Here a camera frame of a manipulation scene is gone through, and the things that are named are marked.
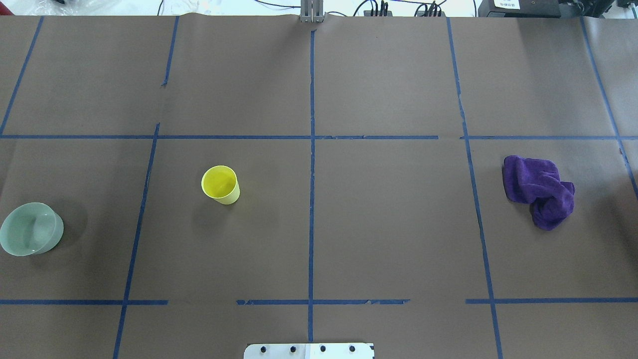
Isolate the yellow plastic cup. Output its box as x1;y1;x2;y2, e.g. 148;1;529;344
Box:
201;165;241;205

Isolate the white pedestal mount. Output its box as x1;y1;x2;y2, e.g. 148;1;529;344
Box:
243;343;375;359

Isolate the purple cloth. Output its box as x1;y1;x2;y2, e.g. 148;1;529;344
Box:
502;155;576;230

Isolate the aluminium frame post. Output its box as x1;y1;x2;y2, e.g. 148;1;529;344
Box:
300;0;325;23

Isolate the black power strip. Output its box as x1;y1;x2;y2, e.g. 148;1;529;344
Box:
364;8;393;17

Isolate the black box device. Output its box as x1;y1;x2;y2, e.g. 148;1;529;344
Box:
478;0;615;18

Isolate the pale green plastic bowl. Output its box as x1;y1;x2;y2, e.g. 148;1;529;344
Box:
0;202;64;257

